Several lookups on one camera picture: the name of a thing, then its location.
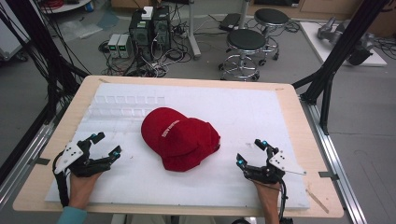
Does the black round stool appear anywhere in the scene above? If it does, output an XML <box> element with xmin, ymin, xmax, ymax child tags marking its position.
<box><xmin>218</xmin><ymin>28</ymin><xmax>268</xmax><ymax>82</ymax></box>
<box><xmin>253</xmin><ymin>7</ymin><xmax>290</xmax><ymax>67</ymax></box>

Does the clear plastic sheet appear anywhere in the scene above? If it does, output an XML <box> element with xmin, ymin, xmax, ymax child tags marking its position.
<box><xmin>57</xmin><ymin>19</ymin><xmax>105</xmax><ymax>40</ymax></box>

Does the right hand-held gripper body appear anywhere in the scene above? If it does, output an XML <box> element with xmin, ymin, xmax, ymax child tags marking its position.
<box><xmin>244</xmin><ymin>147</ymin><xmax>307</xmax><ymax>185</ymax></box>

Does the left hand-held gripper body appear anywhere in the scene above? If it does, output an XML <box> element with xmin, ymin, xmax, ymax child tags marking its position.
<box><xmin>53</xmin><ymin>138</ymin><xmax>114</xmax><ymax>178</ymax></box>

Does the white foam board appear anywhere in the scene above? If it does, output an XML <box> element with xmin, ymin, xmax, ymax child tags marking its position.
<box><xmin>45</xmin><ymin>82</ymin><xmax>311</xmax><ymax>210</ymax></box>

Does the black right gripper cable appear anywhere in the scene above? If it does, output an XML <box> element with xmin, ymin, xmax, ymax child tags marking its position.
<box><xmin>277</xmin><ymin>177</ymin><xmax>290</xmax><ymax>222</ymax></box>

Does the white floor board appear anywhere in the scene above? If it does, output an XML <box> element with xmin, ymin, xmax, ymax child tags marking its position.
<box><xmin>299</xmin><ymin>21</ymin><xmax>389</xmax><ymax>68</ymax></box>

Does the thin wooden stick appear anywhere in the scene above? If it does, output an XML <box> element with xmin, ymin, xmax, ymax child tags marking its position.
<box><xmin>305</xmin><ymin>188</ymin><xmax>331</xmax><ymax>215</ymax></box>

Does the white cabinet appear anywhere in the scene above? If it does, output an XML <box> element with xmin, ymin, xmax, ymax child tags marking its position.
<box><xmin>0</xmin><ymin>12</ymin><xmax>31</xmax><ymax>63</ymax></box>

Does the red baseball cap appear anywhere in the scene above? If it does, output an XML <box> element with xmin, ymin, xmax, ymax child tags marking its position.
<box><xmin>140</xmin><ymin>106</ymin><xmax>222</xmax><ymax>173</ymax></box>

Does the white round table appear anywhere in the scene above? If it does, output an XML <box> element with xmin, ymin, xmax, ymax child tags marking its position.
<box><xmin>39</xmin><ymin>0</ymin><xmax>93</xmax><ymax>14</ymax></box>

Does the person's left hand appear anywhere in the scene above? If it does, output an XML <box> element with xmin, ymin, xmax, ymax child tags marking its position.
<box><xmin>67</xmin><ymin>172</ymin><xmax>103</xmax><ymax>210</ymax></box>

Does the aluminium frame rail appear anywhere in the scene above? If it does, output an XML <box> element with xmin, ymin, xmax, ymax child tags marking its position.
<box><xmin>299</xmin><ymin>94</ymin><xmax>369</xmax><ymax>224</ymax></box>
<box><xmin>0</xmin><ymin>122</ymin><xmax>54</xmax><ymax>210</ymax></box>

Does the person's right hand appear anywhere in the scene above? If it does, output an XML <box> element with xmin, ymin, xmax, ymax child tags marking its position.
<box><xmin>252</xmin><ymin>180</ymin><xmax>282</xmax><ymax>213</ymax></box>

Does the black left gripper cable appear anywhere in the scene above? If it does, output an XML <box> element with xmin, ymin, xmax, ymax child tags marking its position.
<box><xmin>51</xmin><ymin>151</ymin><xmax>71</xmax><ymax>208</ymax></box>

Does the tangle of floor cables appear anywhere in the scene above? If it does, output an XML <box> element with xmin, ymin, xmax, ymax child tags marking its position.
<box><xmin>98</xmin><ymin>12</ymin><xmax>225</xmax><ymax>78</ymax></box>

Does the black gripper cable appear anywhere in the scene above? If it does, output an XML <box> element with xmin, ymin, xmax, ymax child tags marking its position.
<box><xmin>277</xmin><ymin>177</ymin><xmax>290</xmax><ymax>222</ymax></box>
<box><xmin>51</xmin><ymin>151</ymin><xmax>71</xmax><ymax>208</ymax></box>

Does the grey metal table leg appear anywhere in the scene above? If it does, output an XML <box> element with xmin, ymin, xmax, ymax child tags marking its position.
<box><xmin>186</xmin><ymin>0</ymin><xmax>203</xmax><ymax>61</ymax></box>

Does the black computer tower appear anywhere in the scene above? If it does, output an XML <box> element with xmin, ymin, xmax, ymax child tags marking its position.
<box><xmin>151</xmin><ymin>5</ymin><xmax>172</xmax><ymax>52</ymax></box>
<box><xmin>128</xmin><ymin>10</ymin><xmax>154</xmax><ymax>61</ymax></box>

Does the white box on computer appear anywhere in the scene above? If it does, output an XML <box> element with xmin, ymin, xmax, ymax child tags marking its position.
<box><xmin>141</xmin><ymin>6</ymin><xmax>155</xmax><ymax>21</ymax></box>

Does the grey tape strip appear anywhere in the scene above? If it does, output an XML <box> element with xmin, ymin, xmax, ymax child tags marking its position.
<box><xmin>318</xmin><ymin>170</ymin><xmax>340</xmax><ymax>182</ymax></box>
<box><xmin>28</xmin><ymin>157</ymin><xmax>51</xmax><ymax>166</ymax></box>

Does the white power supply box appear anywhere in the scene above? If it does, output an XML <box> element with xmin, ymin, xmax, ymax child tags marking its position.
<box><xmin>106</xmin><ymin>33</ymin><xmax>121</xmax><ymax>59</ymax></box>
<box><xmin>117</xmin><ymin>34</ymin><xmax>133</xmax><ymax>60</ymax></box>

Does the black metal frame stand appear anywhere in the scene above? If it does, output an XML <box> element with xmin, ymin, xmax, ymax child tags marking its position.
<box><xmin>0</xmin><ymin>0</ymin><xmax>92</xmax><ymax>185</ymax></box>
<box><xmin>291</xmin><ymin>0</ymin><xmax>391</xmax><ymax>136</ymax></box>

